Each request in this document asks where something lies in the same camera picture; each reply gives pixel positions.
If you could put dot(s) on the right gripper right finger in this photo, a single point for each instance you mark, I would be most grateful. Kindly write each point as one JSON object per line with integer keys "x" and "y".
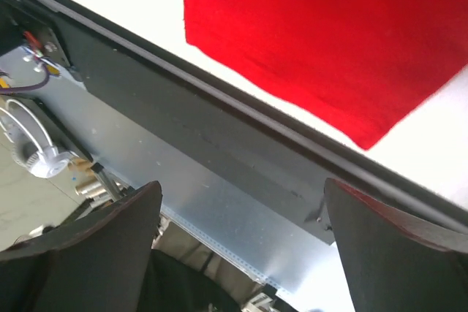
{"x": 393, "y": 260}

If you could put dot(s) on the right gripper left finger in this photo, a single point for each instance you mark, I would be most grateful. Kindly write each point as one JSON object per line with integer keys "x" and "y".
{"x": 96, "y": 263}

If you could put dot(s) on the red t shirt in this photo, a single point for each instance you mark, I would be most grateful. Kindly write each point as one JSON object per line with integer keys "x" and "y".
{"x": 359, "y": 65}

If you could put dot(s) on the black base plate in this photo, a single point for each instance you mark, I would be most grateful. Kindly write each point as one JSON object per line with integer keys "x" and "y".
{"x": 219, "y": 153}

